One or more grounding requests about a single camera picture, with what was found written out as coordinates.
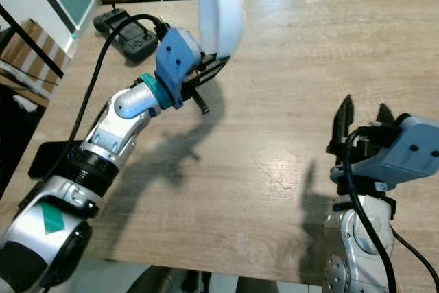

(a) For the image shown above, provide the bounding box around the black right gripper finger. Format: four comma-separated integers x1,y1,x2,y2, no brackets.
329,95,356,151
373,104,397,130

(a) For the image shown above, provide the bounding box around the white plastic bowl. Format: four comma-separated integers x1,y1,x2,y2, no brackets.
198,0,245,59

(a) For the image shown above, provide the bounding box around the black furniture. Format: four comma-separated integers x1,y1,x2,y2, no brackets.
0,87,35,198

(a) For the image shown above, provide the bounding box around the black smartphone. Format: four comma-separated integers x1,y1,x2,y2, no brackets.
29,141,86,178

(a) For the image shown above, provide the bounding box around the black handheld game console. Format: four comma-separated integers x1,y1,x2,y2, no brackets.
93,8,158,60

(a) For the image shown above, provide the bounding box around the striped brown white box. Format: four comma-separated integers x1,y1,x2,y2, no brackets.
0,19,73,108

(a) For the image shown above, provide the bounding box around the black metal rod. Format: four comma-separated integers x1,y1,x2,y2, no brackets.
0,5,73,81

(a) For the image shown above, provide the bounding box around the grey left robot leg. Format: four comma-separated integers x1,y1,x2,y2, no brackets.
127,264,203,293

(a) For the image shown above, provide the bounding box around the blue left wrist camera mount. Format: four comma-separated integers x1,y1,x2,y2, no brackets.
154,27,210,110

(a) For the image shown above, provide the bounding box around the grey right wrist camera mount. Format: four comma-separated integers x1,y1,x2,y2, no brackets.
331,115,439,192

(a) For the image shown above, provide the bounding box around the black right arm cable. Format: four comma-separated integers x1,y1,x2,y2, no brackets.
343,127,439,293

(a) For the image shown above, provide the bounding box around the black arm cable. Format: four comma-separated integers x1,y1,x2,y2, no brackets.
343,127,439,293
72,13,172,153

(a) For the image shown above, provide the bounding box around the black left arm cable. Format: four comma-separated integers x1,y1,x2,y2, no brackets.
72,13,172,153

